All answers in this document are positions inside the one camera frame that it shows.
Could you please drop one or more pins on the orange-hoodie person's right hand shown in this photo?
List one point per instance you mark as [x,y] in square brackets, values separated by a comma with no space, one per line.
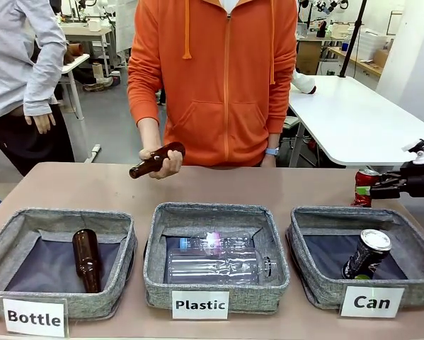
[171,166]

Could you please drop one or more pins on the white sleeved arm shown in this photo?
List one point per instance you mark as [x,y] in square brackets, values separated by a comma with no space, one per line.
[302,81]

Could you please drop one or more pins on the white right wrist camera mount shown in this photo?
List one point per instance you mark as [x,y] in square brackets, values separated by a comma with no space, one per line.
[418,152]

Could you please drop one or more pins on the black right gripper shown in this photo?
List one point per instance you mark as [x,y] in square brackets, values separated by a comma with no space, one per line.
[418,178]

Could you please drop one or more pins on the black drink can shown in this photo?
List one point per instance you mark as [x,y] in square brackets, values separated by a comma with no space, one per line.
[365,255]

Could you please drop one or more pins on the clear plastic bottle blue cap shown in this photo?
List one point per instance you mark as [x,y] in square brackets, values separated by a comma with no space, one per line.
[197,242]

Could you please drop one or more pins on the wooden bench shelf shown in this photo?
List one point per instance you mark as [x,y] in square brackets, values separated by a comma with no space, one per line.
[360,62]

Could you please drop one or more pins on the blue wristwatch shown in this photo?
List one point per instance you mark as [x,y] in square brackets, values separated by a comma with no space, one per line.
[272,152]

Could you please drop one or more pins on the person in grey shirt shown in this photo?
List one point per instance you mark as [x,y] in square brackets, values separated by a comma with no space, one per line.
[10,49]

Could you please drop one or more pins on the white Can label sign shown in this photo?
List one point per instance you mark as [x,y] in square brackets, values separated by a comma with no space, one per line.
[372,301]

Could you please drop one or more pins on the cardboard box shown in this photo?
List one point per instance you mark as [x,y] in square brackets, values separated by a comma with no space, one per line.
[308,56]

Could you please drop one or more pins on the grey fabric basket labelled Plastic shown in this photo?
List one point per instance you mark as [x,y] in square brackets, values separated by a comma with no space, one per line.
[211,216]

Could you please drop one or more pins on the large clear capless plastic bottle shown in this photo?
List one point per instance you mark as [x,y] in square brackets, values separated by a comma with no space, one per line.
[211,267]

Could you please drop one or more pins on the orange-hoodie person's left hand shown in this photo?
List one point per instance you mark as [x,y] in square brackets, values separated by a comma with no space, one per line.
[269,161]

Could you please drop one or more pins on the black tripod pole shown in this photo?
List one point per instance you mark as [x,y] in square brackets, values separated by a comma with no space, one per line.
[351,39]

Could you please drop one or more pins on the white Bottle label sign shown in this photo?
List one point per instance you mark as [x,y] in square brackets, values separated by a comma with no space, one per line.
[34,317]

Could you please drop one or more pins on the brown glass bottle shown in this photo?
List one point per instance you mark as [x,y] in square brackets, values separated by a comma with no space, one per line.
[141,170]
[87,255]

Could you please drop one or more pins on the hanging white coat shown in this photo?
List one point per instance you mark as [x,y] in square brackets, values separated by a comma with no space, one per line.
[125,25]

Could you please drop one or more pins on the grey fabric basket labelled Can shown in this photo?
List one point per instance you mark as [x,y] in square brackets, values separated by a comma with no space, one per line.
[314,248]

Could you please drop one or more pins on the crushed red drink can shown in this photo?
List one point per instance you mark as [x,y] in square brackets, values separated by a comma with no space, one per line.
[362,184]

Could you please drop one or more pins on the orange-hoodie person's right forearm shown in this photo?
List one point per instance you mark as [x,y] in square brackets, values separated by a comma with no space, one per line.
[150,134]

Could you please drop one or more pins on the large white table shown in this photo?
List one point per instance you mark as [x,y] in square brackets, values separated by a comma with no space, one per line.
[356,120]

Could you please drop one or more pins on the small white table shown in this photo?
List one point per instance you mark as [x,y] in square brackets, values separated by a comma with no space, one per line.
[73,63]

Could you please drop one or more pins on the person in orange hoodie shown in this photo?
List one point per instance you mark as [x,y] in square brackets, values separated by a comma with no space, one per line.
[211,71]

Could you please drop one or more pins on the stacked white boxes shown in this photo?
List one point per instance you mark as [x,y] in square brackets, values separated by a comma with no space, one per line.
[372,39]

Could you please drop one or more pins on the white Plastic label sign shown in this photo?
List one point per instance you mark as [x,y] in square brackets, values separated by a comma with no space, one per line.
[200,304]

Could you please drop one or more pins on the grey fabric basket labelled Bottle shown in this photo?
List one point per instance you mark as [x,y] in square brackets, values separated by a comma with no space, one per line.
[121,248]

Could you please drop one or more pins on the brown cylinder object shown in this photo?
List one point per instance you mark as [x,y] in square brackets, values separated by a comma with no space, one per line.
[73,52]

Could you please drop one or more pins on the grey-shirt person's hand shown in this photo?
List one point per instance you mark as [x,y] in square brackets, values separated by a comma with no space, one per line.
[41,122]

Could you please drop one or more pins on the white workbench desk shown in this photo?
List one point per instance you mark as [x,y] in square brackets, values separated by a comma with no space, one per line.
[91,33]

